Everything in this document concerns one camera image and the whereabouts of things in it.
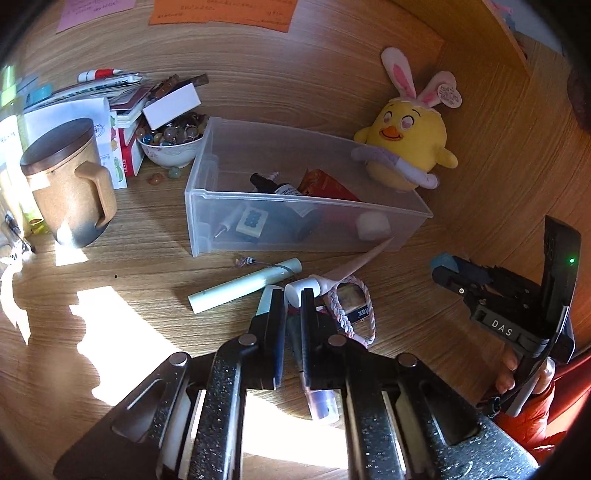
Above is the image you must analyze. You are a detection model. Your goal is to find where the teal small tube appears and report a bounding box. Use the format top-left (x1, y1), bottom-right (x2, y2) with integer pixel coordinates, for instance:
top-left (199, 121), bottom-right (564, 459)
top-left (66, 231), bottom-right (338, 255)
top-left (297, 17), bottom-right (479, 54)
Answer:
top-left (256, 285), bottom-right (284, 316)

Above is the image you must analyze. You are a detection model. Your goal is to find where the clear plastic storage bin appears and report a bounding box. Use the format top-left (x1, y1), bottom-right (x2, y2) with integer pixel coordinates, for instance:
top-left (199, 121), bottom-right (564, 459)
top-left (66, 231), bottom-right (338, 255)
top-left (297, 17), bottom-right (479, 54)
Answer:
top-left (184, 117), bottom-right (433, 256)

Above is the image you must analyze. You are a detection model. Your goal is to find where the bowl of glass marbles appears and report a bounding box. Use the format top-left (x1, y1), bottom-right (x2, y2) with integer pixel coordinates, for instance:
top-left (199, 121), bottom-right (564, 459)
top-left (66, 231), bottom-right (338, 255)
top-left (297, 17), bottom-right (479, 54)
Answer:
top-left (136, 111), bottom-right (209, 169)

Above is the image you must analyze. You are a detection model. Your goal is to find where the red cap lip gloss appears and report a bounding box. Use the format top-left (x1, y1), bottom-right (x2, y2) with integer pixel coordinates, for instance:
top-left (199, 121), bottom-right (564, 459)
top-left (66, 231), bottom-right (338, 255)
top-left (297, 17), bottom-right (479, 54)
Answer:
top-left (285, 303), bottom-right (341, 422)

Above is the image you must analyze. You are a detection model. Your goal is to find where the brown mug with lid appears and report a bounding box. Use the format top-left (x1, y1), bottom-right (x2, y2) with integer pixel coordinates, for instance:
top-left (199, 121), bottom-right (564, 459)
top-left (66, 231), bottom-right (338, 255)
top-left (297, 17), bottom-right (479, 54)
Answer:
top-left (20, 118), bottom-right (117, 248)

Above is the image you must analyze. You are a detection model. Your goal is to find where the pink sticky note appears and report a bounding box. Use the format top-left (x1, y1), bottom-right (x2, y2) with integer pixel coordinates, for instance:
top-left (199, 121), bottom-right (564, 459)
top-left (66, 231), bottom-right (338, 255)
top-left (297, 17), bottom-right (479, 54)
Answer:
top-left (56, 0), bottom-right (136, 33)

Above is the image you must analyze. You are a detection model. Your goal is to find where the person right hand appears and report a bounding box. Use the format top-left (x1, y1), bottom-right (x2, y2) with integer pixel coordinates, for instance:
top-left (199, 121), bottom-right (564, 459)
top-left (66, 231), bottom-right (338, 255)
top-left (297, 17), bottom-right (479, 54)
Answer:
top-left (493, 345), bottom-right (558, 395)

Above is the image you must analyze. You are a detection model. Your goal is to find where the pale green tube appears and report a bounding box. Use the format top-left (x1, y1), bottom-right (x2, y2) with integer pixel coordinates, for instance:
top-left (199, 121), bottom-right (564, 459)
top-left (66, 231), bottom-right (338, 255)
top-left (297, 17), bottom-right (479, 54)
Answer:
top-left (188, 258), bottom-right (303, 314)

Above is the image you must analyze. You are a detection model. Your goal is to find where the yellow chick plush toy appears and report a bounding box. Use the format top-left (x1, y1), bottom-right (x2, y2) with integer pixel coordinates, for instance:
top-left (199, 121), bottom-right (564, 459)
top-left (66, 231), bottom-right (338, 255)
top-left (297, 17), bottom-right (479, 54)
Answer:
top-left (351, 47), bottom-right (463, 192)

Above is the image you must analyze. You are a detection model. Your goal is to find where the green spray bottle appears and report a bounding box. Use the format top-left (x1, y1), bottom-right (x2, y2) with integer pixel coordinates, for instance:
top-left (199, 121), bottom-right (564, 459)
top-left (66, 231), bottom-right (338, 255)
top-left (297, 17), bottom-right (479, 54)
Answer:
top-left (1, 65), bottom-right (47, 235)

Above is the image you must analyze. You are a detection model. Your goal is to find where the stack of books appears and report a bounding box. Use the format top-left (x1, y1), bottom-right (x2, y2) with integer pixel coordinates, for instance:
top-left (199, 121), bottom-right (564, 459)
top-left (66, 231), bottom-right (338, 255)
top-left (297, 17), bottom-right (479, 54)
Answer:
top-left (18, 68), bottom-right (212, 190)

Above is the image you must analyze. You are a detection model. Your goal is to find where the black dropper bottle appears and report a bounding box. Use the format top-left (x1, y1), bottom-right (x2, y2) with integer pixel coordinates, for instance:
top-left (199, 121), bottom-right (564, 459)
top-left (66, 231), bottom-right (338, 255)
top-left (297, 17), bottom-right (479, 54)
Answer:
top-left (250, 173), bottom-right (301, 196)

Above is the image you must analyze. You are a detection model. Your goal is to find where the pink braided bracelet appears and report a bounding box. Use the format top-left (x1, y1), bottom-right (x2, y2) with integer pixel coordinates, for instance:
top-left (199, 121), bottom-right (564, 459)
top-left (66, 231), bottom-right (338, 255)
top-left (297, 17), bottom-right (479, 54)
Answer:
top-left (321, 276), bottom-right (378, 349)

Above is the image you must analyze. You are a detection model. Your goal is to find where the dark blue small box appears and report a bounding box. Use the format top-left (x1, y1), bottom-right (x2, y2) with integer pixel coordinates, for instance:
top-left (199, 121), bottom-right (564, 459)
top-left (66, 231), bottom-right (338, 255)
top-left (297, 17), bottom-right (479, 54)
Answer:
top-left (337, 283), bottom-right (370, 324)

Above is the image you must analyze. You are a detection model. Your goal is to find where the clear white pen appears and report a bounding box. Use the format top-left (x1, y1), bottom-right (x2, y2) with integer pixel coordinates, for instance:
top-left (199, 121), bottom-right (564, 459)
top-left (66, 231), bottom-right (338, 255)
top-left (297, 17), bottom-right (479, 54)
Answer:
top-left (213, 202), bottom-right (245, 239)

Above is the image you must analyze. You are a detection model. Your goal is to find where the orange sticky note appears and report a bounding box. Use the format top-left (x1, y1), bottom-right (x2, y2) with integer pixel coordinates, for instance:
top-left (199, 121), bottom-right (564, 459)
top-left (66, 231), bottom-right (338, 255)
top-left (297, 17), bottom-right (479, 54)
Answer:
top-left (149, 0), bottom-right (297, 33)

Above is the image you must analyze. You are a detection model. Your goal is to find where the red white marker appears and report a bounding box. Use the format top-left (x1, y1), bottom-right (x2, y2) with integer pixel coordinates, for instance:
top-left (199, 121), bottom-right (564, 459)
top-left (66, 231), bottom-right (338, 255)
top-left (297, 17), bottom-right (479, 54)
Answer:
top-left (77, 69), bottom-right (125, 83)

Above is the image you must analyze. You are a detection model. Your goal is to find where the white small box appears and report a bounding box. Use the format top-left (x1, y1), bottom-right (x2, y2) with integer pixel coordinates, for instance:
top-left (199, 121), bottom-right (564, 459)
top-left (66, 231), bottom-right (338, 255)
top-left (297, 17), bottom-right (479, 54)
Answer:
top-left (142, 83), bottom-right (201, 130)

